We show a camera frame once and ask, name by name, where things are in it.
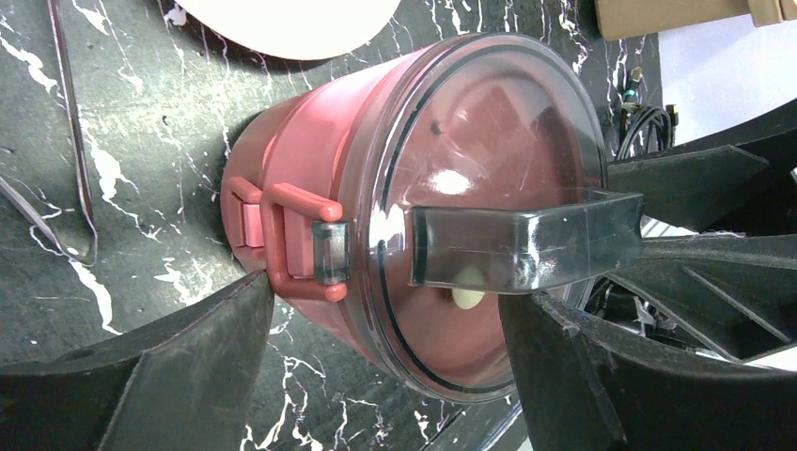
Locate pink plate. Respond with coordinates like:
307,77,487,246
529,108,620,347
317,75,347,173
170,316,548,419
178,0,400,61

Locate black ethernet cable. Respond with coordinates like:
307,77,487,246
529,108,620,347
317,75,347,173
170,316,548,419
613,65,683,163

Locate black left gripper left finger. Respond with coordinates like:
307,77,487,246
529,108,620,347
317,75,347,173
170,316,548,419
1,272,274,450

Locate red steel lunch bowl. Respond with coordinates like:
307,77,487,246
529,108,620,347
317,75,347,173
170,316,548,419
220,43,475,375

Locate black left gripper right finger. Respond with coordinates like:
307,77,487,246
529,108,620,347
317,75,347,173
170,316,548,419
498,292,796,450

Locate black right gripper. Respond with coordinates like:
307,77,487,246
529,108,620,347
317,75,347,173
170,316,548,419
585,101,796,362

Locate dark red round lid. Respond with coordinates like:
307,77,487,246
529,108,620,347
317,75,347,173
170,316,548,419
370,63,601,395

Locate clear round lid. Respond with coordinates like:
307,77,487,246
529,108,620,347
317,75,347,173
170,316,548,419
312,34,642,403

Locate metal serving tongs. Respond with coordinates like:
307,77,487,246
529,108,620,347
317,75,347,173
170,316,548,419
1,1,98,266

